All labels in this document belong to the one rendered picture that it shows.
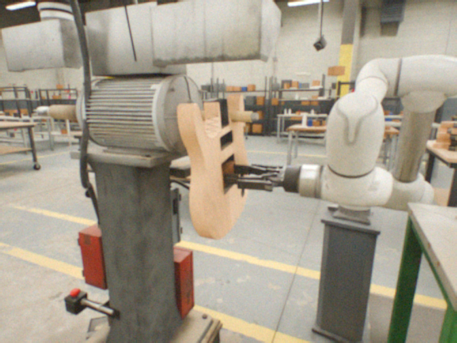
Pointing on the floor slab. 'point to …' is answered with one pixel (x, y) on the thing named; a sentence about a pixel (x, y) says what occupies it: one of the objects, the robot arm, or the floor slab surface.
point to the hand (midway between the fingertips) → (230, 173)
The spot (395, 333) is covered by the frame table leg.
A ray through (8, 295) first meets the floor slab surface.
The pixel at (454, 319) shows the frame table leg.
